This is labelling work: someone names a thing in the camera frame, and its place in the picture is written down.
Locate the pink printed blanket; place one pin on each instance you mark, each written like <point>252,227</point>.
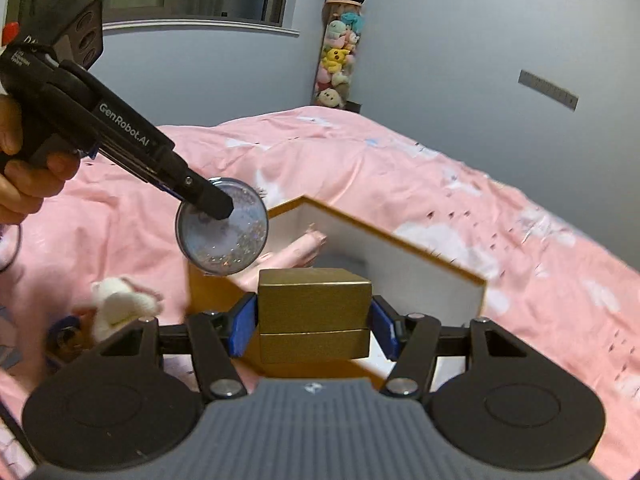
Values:
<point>400,175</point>

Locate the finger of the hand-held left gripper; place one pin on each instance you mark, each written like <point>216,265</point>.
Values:
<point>205,195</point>
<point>167,191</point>

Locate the round clear glitter case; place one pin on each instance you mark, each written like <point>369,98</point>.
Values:
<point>220,245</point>

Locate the grey wall strip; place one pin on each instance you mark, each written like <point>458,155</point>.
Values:
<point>547,89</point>

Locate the gold box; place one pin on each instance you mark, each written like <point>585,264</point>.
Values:
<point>315,305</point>

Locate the pink selfie stick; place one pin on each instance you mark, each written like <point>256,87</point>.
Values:
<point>300,252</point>

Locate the person's left hand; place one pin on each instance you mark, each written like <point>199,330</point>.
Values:
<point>30,185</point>

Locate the white crochet doll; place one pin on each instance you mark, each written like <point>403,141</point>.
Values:
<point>120,305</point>

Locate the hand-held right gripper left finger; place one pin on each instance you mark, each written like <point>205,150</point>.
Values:
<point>243,325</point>

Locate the orange cardboard box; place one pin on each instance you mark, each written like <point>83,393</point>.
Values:
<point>400,265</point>

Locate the clear tube of plush toys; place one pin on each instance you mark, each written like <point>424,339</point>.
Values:
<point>335,60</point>

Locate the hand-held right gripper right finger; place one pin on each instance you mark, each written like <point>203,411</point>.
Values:
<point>382,330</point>

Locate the small black block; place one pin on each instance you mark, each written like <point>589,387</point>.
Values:
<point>352,107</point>

